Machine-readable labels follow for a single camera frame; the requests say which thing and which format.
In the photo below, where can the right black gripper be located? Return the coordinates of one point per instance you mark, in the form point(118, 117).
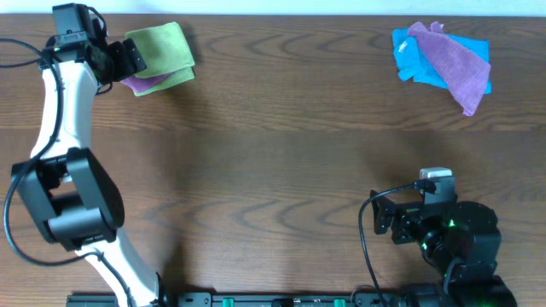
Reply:
point(385, 213)

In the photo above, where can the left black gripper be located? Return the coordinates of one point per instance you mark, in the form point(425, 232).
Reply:
point(129, 57)

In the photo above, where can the green microfiber cloth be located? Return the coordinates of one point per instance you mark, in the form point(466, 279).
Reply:
point(164, 49)

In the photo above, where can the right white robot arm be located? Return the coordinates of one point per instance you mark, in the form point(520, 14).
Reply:
point(459, 239)

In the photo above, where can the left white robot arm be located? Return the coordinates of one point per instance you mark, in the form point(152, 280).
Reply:
point(69, 195)

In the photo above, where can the folded green cloth under purple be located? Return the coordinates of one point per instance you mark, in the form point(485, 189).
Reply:
point(177, 77)

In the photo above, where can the purple cloth on blue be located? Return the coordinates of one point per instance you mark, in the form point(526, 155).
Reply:
point(464, 72)

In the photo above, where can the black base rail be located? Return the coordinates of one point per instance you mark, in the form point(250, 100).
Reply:
point(264, 299)

